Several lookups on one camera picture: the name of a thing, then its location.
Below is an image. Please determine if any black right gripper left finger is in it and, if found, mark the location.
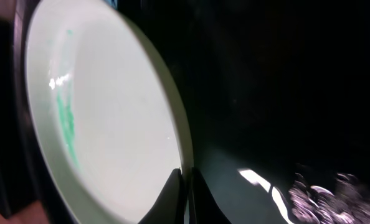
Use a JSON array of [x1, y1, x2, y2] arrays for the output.
[[139, 169, 185, 224]]

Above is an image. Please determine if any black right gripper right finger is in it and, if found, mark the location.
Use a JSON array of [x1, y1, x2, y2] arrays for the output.
[[189, 167, 230, 224]]

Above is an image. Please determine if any mint plate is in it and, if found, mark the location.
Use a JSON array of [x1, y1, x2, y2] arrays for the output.
[[26, 0, 193, 223]]

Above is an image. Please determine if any round black serving tray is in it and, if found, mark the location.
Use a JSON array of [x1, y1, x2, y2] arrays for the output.
[[0, 1, 370, 223]]

